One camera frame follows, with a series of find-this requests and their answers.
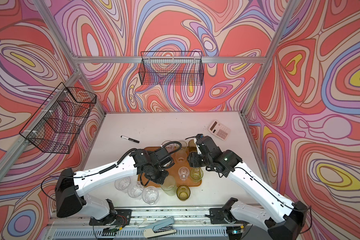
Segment black and white marker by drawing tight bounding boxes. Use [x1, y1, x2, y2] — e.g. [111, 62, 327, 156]
[121, 135, 140, 144]

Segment pink calculator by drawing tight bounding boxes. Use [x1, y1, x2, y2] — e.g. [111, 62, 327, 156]
[208, 120, 231, 141]

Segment small clear glass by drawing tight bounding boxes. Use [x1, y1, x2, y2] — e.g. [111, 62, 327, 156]
[178, 167, 190, 181]

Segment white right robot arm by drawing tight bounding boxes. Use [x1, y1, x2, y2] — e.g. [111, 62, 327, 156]
[188, 150, 309, 240]

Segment pink ribbed glass top row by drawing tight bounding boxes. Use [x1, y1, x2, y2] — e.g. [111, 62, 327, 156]
[166, 161, 175, 169]

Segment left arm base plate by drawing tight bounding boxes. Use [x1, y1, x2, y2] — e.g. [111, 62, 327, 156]
[89, 209, 132, 235]

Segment bright green faceted glass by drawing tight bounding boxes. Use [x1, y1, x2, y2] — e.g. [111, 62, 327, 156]
[190, 168, 204, 183]

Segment pink textured glass front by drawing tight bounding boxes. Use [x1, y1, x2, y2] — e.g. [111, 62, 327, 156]
[174, 149, 188, 164]

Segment black wire basket left wall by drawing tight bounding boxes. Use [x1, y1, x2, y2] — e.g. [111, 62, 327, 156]
[19, 83, 97, 154]

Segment black wire basket wall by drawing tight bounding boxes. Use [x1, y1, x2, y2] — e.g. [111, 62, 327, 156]
[139, 50, 205, 86]
[19, 83, 97, 154]

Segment olive glass front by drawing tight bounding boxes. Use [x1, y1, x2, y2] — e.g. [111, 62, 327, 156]
[176, 185, 191, 201]

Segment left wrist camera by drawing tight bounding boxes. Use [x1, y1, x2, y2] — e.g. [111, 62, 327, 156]
[154, 141, 182, 170]

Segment orange brown plastic tray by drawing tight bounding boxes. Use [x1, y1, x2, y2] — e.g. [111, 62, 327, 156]
[142, 147, 202, 188]

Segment clear glass front far left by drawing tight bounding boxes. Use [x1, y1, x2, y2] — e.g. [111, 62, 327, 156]
[114, 177, 132, 193]

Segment clear faceted glass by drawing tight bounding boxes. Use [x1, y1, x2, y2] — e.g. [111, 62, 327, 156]
[162, 141, 177, 152]

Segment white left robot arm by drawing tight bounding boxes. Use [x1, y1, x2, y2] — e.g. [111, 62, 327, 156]
[55, 148, 175, 226]

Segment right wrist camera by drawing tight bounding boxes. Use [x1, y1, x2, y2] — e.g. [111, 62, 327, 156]
[196, 134, 223, 156]

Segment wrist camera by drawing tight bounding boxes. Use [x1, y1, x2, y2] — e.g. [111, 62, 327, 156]
[196, 134, 223, 156]
[154, 141, 182, 170]

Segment black wire basket back wall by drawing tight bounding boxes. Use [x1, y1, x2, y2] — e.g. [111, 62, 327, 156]
[139, 50, 205, 86]

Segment blue grey stapler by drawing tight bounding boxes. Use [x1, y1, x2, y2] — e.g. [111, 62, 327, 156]
[143, 217, 177, 239]

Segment pale green textured glass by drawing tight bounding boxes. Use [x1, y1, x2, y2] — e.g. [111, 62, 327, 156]
[179, 141, 188, 151]

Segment olive brown textured glass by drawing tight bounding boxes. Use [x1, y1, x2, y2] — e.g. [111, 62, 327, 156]
[188, 139, 197, 153]

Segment pale green glass front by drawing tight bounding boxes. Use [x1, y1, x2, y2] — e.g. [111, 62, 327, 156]
[161, 176, 178, 196]

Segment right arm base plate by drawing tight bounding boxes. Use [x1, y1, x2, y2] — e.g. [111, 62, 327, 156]
[205, 208, 248, 226]

